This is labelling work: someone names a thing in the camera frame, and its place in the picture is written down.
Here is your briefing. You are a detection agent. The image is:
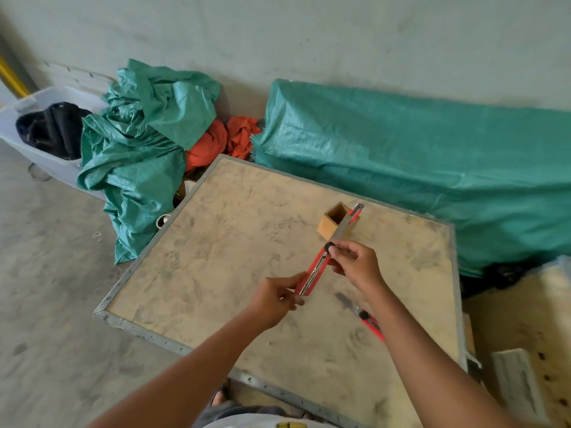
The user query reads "black cloth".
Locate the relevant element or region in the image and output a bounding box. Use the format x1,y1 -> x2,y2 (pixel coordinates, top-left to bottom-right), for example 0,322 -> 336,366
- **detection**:
15,102 -> 93,161

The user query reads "person's left forearm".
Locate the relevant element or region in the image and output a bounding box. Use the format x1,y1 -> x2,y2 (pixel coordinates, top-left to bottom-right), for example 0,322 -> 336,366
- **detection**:
87,309 -> 273,428

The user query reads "white plastic tub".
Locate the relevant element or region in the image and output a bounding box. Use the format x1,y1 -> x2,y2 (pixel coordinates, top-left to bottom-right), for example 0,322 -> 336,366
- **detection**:
0,86 -> 110,202

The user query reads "small wooden box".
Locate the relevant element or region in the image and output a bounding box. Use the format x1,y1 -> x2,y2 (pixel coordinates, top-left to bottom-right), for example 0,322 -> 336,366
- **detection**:
317,202 -> 360,241

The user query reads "yellow pipe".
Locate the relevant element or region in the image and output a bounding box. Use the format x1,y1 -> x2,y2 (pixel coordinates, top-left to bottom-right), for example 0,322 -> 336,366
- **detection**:
0,54 -> 32,99

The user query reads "wooden board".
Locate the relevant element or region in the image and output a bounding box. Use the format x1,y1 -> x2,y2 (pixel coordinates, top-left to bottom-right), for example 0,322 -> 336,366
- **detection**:
463,262 -> 571,428

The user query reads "crumpled green tarp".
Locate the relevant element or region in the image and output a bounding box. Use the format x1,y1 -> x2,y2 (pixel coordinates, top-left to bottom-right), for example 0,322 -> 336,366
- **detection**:
78,58 -> 222,266

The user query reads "person's right hand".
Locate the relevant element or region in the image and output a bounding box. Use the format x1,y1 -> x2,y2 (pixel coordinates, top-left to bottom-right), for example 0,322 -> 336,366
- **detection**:
327,239 -> 387,296

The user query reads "orange cloth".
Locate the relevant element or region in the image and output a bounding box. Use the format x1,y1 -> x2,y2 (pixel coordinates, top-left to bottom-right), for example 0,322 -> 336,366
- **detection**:
185,116 -> 262,173

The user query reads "white corrugated panel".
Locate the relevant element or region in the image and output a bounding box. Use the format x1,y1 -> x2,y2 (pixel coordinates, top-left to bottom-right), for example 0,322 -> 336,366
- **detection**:
39,61 -> 117,97

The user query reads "metal-framed wooden table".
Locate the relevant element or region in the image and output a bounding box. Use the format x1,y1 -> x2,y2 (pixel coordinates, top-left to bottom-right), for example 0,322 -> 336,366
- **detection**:
93,154 -> 468,428

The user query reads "person's left hand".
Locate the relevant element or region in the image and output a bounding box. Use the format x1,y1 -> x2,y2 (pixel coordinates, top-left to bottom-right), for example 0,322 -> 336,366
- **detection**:
247,272 -> 308,331

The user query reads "white foam block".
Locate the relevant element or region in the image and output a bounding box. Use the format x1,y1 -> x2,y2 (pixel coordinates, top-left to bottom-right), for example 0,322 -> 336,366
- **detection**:
491,348 -> 552,427

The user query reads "red utility knife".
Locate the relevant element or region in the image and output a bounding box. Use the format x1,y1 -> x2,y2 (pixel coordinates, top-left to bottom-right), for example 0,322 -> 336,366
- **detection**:
335,292 -> 385,343
294,203 -> 365,296

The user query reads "long green tarp cover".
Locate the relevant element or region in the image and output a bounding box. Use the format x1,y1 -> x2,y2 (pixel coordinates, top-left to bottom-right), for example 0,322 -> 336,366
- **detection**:
251,78 -> 571,278

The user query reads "person's right forearm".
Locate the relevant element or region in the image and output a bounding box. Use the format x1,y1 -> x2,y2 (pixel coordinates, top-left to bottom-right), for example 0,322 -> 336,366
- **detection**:
360,281 -> 542,428

